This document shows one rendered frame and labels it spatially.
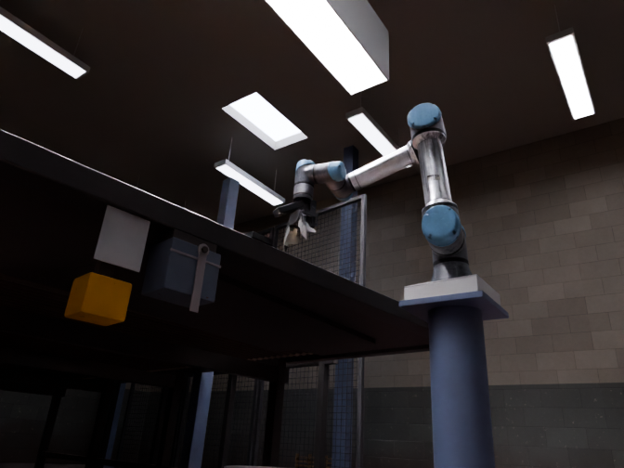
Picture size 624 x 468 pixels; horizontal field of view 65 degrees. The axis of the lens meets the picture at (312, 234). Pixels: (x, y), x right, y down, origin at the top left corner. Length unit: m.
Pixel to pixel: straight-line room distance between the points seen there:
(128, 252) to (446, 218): 0.94
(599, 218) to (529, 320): 1.46
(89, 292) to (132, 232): 0.17
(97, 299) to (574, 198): 6.30
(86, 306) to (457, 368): 1.03
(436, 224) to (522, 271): 5.10
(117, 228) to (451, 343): 1.01
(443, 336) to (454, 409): 0.21
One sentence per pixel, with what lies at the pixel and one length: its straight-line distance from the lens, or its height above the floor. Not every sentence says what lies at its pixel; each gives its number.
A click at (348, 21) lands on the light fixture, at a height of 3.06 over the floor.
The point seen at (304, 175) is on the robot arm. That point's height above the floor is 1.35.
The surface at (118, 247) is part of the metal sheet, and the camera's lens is 1.09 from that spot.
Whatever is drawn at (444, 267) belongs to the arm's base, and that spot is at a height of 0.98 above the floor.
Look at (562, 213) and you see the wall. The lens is 6.81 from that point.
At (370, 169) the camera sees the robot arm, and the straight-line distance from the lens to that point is 1.92.
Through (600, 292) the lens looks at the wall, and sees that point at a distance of 6.41.
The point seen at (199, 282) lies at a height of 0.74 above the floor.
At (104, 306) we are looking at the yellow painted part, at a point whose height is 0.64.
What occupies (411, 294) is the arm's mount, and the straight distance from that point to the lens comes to 1.61.
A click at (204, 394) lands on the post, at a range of 3.56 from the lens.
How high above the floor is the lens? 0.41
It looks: 24 degrees up
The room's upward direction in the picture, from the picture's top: 4 degrees clockwise
